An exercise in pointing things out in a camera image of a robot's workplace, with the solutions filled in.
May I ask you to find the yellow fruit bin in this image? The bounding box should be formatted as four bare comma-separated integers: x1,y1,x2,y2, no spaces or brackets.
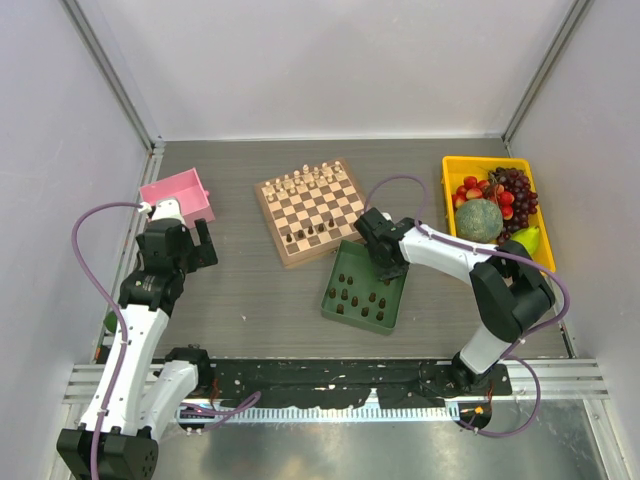
441,156,556,271

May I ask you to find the light chess pieces row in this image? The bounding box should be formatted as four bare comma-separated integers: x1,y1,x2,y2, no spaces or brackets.
256,160,356,202

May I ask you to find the aluminium frame rail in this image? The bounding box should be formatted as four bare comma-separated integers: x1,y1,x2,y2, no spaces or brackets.
62,357,611,426

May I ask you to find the purple grape bunch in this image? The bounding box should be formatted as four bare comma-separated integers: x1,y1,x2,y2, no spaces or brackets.
488,167,539,238

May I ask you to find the wooden chessboard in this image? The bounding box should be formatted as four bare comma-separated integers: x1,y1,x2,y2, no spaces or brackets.
254,158,366,268

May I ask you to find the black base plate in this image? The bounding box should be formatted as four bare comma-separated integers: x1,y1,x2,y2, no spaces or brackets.
203,359,512,410

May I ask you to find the green pear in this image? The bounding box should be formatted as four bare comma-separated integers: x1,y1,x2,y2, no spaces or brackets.
511,226,541,257

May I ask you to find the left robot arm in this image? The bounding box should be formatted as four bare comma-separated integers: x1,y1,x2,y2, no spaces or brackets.
56,218,218,479

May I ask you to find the red cherries cluster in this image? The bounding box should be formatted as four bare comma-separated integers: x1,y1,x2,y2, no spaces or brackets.
451,175,515,220

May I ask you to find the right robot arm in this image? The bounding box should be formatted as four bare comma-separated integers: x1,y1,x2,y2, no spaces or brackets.
355,208,555,397

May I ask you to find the pink plastic box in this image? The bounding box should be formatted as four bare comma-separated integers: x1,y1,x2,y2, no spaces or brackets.
139,168,215,229

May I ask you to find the green melon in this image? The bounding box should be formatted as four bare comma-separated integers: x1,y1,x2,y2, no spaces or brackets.
454,199,503,243

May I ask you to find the green plastic tray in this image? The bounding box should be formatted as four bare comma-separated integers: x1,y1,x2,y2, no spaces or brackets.
320,240,407,335

